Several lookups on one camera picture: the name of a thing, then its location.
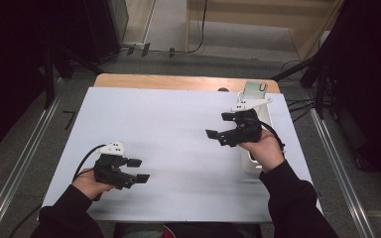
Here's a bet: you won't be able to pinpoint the person's left hand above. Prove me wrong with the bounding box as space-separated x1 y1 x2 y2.
71 168 116 201

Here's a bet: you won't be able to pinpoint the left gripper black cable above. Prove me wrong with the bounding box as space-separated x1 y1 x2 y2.
8 144 108 238

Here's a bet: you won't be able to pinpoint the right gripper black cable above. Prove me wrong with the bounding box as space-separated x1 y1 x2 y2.
258 120 287 158

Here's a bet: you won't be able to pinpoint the black floor cables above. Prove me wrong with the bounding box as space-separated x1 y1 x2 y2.
280 59 320 124

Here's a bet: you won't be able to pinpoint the white table mat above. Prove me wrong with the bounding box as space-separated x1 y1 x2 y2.
39 86 323 223

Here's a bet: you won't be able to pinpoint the black metal stand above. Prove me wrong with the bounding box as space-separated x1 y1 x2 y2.
43 44 104 110
270 54 330 120

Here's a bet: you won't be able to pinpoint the iridescent translucent phone case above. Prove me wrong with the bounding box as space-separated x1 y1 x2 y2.
242 80 269 100

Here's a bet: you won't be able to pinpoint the black curtain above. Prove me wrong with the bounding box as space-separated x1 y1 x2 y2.
0 0 129 161
306 0 381 192

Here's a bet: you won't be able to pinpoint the long white plastic holder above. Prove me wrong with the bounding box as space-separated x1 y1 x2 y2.
237 90 275 176

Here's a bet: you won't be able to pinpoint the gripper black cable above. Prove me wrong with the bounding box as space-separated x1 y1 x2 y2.
8 144 108 238
258 120 287 158

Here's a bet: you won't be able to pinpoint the metal floor rail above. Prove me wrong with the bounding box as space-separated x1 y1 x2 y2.
310 108 376 238
0 93 63 238

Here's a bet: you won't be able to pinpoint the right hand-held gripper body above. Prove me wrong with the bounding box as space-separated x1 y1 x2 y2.
223 97 274 149

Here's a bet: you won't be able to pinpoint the wooden table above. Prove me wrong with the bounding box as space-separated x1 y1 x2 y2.
93 72 281 94

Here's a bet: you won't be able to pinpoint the thin black hanging cable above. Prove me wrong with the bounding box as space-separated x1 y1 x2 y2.
188 0 209 55

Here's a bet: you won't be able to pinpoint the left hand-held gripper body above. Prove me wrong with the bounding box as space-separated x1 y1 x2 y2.
93 141 137 191

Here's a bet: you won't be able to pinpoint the person's right hand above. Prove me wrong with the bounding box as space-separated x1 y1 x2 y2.
237 128 286 175

